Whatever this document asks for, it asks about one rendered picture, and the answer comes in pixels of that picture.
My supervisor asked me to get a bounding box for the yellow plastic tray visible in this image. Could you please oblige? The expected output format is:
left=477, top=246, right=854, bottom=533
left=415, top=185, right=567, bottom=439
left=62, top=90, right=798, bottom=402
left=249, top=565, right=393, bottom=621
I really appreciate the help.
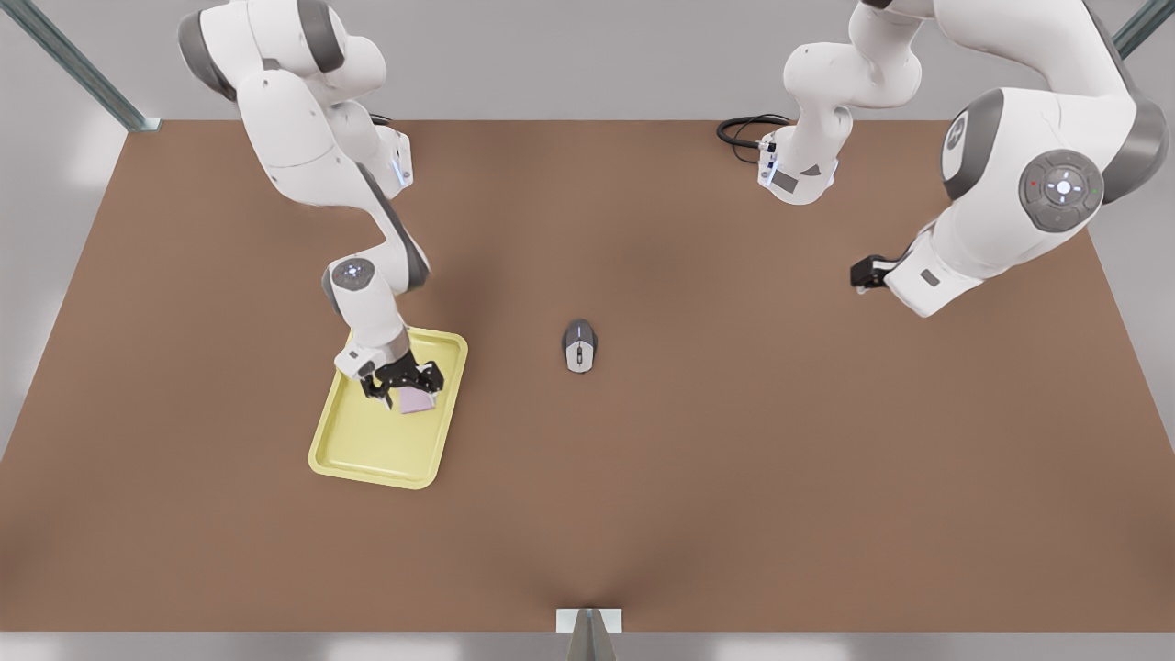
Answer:
left=308, top=326, right=469, bottom=490

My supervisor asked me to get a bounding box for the grey computer mouse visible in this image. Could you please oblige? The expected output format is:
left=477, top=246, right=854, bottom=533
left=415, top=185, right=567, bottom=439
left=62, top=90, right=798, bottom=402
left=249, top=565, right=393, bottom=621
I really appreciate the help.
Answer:
left=562, top=319, right=599, bottom=375

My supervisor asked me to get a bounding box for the black cable loop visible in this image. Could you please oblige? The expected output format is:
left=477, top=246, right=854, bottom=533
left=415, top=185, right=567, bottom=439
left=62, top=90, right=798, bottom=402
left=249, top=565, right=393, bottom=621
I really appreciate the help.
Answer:
left=716, top=114, right=793, bottom=165

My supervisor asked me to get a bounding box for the silver frame post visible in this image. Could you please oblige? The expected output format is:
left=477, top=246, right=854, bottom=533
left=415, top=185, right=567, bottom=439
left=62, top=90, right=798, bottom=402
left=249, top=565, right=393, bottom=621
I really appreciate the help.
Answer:
left=0, top=0, right=162, bottom=132
left=556, top=608, right=623, bottom=661
left=1112, top=0, right=1175, bottom=60

